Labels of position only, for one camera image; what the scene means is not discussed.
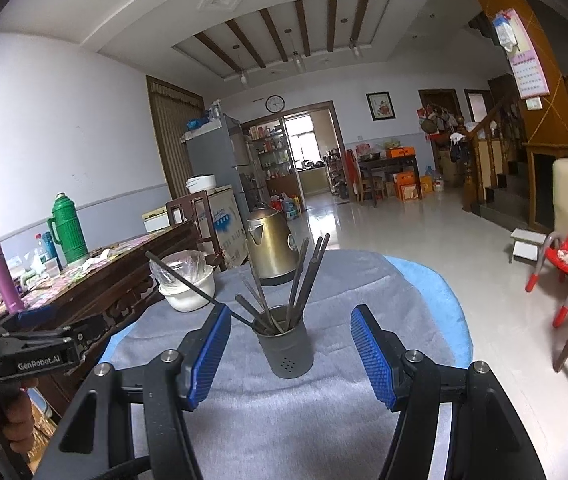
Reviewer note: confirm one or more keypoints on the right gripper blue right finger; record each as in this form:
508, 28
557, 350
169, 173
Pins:
487, 440

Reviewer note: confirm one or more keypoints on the grey metal utensil holder cup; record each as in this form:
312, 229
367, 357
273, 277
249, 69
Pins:
289, 354

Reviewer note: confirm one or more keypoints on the grey refrigerator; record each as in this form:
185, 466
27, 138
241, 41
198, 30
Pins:
219, 148

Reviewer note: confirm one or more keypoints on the white small step stool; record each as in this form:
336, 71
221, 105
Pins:
526, 245

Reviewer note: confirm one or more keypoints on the orange box on table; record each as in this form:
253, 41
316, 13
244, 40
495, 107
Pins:
400, 151

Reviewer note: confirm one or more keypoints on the dark wooden dining table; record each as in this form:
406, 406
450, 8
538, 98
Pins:
388, 167

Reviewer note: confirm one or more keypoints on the framed wall picture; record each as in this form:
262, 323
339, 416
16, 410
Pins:
380, 105

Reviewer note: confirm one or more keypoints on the blue capped plastic bottle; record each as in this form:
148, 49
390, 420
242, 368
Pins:
47, 246

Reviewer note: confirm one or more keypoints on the purple water bottle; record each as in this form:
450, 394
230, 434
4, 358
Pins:
10, 296

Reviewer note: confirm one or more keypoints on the gold electric kettle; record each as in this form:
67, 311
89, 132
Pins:
272, 248

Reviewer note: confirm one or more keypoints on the blue table mat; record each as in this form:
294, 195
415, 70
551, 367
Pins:
443, 305

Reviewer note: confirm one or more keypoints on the green thermos flask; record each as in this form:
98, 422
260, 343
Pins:
65, 227

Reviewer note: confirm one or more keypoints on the round wall clock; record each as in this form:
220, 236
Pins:
275, 104

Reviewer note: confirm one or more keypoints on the wooden staircase railing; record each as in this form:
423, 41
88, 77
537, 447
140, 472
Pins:
488, 155

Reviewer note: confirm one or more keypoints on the wooden chair behind table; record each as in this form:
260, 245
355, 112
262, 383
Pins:
196, 208

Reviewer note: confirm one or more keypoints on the dark carved wooden sideboard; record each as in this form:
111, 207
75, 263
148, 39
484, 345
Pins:
122, 289

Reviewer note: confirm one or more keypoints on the grey table cloth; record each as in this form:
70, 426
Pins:
326, 424

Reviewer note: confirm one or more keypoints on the white bowl with plastic bag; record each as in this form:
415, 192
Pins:
192, 265

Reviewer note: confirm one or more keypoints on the dark metal chopstick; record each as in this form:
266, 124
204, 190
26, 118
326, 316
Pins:
153, 258
307, 282
261, 308
261, 296
295, 284
326, 238
258, 317

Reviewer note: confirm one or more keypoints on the person's left hand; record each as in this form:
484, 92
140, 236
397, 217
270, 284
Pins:
19, 426

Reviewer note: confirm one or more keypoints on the pink wall calendar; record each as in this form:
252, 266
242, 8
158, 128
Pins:
522, 57

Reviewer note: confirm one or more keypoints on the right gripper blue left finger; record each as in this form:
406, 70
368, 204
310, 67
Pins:
123, 423

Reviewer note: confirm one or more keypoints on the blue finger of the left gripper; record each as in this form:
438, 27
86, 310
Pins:
35, 317
78, 337

